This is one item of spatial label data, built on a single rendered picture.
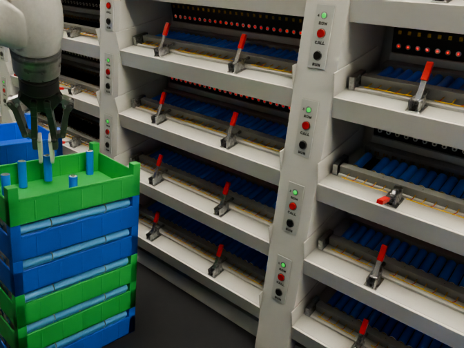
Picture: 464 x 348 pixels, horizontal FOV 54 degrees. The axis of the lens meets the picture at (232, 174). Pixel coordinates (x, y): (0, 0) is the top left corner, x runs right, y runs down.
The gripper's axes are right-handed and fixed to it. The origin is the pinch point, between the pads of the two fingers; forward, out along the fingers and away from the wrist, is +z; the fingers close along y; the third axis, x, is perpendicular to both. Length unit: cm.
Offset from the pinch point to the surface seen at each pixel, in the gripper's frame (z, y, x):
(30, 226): 3.0, -1.8, -20.0
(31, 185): 8.9, -3.6, -3.3
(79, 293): 22.8, 7.1, -24.7
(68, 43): 8, 3, 59
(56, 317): 26.0, 2.1, -28.4
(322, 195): -9, 58, -24
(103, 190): 1.9, 12.6, -11.5
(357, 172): -15, 64, -23
